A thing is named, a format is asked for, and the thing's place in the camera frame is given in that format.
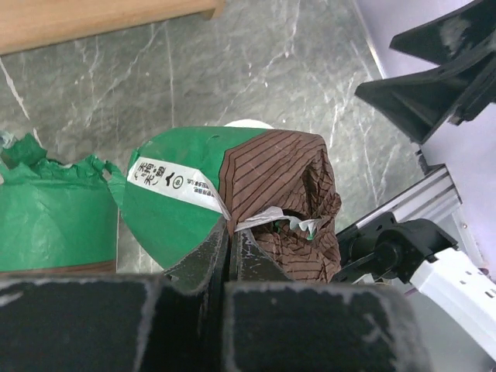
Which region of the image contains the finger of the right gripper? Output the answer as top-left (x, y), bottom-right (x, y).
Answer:
top-left (389, 0), bottom-right (495, 65)
top-left (355, 38), bottom-right (495, 144)

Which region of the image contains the aluminium frame rail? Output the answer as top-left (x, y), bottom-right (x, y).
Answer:
top-left (337, 165), bottom-right (462, 264)

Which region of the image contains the white paper roll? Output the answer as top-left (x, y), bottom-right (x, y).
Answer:
top-left (116, 219), bottom-right (163, 274)
top-left (225, 119), bottom-right (274, 129)

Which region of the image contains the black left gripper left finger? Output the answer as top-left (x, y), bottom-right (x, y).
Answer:
top-left (1, 219), bottom-right (229, 371)

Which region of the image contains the white paper roll back right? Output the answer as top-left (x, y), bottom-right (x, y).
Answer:
top-left (225, 119), bottom-right (274, 129)

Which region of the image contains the brown green paper roll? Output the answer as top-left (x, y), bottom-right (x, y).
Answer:
top-left (108, 126), bottom-right (341, 283)

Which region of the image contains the green brown wrapped roll torn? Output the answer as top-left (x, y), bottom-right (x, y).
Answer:
top-left (1, 132), bottom-right (120, 274)

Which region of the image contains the wooden shelf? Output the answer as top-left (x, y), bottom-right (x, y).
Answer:
top-left (1, 0), bottom-right (225, 54)

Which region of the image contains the white paper roll front right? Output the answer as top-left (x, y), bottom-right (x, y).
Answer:
top-left (116, 219), bottom-right (163, 274)

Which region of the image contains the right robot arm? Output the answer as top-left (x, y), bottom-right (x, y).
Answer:
top-left (222, 1), bottom-right (495, 371)

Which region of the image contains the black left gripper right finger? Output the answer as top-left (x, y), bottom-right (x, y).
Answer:
top-left (222, 231), bottom-right (422, 371)

